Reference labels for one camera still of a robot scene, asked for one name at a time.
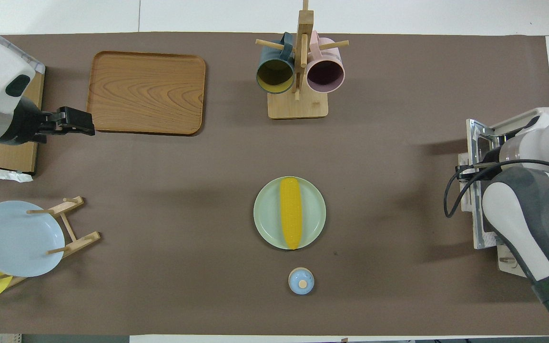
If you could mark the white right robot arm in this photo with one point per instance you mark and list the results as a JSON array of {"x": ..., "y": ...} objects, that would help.
[{"x": 532, "y": 228}]

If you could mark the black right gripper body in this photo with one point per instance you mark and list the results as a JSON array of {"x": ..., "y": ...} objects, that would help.
[{"x": 490, "y": 156}]

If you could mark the small blue wooden-knob lid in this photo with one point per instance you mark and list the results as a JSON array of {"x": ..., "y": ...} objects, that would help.
[{"x": 301, "y": 281}]

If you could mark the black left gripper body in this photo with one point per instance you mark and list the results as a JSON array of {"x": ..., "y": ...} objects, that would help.
[{"x": 24, "y": 124}]

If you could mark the yellow corn cob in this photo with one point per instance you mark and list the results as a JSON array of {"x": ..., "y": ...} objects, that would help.
[{"x": 291, "y": 214}]

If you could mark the wooden serving tray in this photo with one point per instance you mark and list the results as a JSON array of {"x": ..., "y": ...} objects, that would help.
[{"x": 146, "y": 93}]

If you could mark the light green plate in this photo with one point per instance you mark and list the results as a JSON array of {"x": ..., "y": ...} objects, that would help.
[{"x": 267, "y": 214}]

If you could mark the toaster oven glass door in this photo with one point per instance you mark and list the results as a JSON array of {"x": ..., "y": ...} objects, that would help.
[{"x": 475, "y": 143}]

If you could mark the wooden plate rack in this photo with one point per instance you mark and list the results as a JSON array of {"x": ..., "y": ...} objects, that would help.
[{"x": 81, "y": 240}]

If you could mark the wooden mug tree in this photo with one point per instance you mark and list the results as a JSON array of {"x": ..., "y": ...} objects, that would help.
[{"x": 298, "y": 107}]

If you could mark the beige toaster oven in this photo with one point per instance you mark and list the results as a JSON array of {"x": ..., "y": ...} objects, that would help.
[{"x": 505, "y": 267}]

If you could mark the light blue plate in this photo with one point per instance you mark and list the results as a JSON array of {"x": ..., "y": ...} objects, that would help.
[{"x": 17, "y": 240}]

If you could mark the pink mug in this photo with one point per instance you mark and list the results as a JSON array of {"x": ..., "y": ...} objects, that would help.
[{"x": 325, "y": 74}]

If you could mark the brown table mat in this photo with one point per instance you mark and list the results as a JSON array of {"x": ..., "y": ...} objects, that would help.
[{"x": 208, "y": 214}]

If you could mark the dark blue mug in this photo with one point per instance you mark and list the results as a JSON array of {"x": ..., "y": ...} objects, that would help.
[{"x": 274, "y": 76}]

